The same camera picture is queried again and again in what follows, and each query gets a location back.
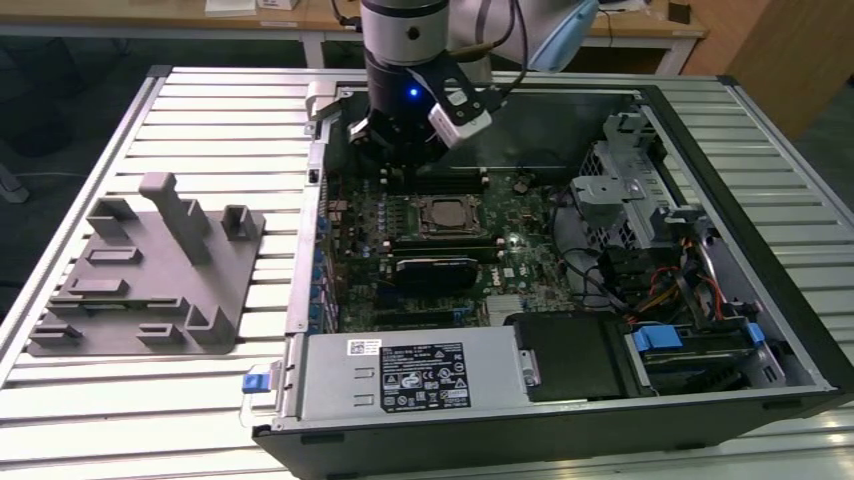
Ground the black graphics card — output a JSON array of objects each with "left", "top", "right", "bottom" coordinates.
[{"left": 390, "top": 255, "right": 482, "bottom": 303}]

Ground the orange wire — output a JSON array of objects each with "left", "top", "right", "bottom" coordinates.
[{"left": 631, "top": 279, "right": 683, "bottom": 314}]

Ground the silver finned heatsink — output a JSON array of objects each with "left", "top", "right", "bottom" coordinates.
[{"left": 483, "top": 293, "right": 531, "bottom": 324}]

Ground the grey metal drive cage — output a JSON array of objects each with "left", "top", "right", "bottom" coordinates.
[{"left": 569, "top": 112, "right": 706, "bottom": 254}]

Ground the wooden cabinet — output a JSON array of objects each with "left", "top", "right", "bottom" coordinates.
[{"left": 681, "top": 0, "right": 854, "bottom": 139}]

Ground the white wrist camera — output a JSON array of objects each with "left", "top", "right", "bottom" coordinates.
[{"left": 426, "top": 88, "right": 497, "bottom": 149}]

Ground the green motherboard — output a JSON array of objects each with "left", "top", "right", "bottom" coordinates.
[{"left": 318, "top": 168, "right": 583, "bottom": 335}]

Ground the black camera cable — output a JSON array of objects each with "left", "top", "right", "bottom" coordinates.
[{"left": 490, "top": 0, "right": 535, "bottom": 101}]

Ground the blue case release latch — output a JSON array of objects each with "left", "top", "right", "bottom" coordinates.
[{"left": 239, "top": 363, "right": 283, "bottom": 397}]

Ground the metal socket cover frame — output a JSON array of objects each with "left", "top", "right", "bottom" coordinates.
[{"left": 417, "top": 194, "right": 486, "bottom": 236}]

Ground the black plastic shroud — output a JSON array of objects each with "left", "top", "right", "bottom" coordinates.
[{"left": 503, "top": 309, "right": 643, "bottom": 404}]

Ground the silver power supply unit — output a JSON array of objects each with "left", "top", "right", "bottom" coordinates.
[{"left": 291, "top": 330, "right": 543, "bottom": 422}]

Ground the grey furniture foot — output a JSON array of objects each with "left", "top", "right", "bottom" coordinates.
[{"left": 0, "top": 162, "right": 31, "bottom": 205}]

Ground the black open PC case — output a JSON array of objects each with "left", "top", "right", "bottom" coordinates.
[{"left": 251, "top": 74, "right": 854, "bottom": 480}]

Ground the red wire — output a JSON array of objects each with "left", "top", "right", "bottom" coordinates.
[{"left": 706, "top": 268, "right": 730, "bottom": 322}]

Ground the grey plastic parts rack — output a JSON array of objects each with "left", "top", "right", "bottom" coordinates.
[{"left": 26, "top": 172, "right": 267, "bottom": 357}]

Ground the hard disk in blue carrier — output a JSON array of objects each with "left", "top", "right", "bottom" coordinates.
[{"left": 625, "top": 322, "right": 770, "bottom": 396}]

